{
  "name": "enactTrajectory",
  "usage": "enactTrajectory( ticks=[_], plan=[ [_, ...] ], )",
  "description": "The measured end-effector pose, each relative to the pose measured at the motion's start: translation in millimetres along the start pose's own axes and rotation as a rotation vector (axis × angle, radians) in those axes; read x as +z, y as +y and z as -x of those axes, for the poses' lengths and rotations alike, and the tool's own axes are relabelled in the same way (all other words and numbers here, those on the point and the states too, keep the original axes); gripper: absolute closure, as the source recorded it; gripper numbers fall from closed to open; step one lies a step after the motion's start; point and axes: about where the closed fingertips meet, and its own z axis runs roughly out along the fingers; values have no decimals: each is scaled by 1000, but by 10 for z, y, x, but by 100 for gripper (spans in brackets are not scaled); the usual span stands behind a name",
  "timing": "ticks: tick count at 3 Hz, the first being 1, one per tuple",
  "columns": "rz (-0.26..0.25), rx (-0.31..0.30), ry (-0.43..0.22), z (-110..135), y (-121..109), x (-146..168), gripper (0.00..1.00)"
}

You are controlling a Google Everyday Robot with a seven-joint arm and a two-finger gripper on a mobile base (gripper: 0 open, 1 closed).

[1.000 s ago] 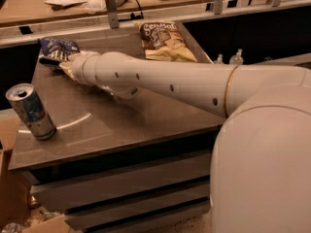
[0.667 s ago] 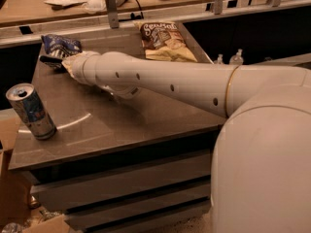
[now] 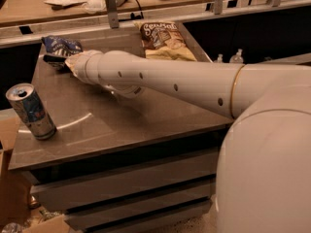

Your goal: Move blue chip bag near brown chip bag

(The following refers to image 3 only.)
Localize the clear sanitizer bottle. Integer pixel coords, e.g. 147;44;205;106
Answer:
229;49;244;63
214;53;224;63

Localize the clear sanitizer bottle left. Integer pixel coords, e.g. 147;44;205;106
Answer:
214;53;224;63

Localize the black power cable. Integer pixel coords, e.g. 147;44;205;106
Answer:
124;0;145;21

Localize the blue chip bag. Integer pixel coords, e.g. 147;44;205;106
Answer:
42;36;83;70

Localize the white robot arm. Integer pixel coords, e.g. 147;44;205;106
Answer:
65;50;311;233

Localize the brown chip bag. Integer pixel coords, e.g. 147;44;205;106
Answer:
134;21;196;61

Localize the cardboard box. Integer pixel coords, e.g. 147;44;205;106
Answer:
0;116;70;233

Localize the metal bracket post left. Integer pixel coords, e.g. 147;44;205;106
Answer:
105;0;120;29

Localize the clear sanitizer bottle right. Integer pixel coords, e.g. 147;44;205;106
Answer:
229;49;244;63

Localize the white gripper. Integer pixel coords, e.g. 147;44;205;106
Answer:
65;50;103;84

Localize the silver blue drink can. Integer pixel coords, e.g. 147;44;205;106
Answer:
6;83;56;140

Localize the grey drawer cabinet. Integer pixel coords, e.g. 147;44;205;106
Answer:
8;22;234;233

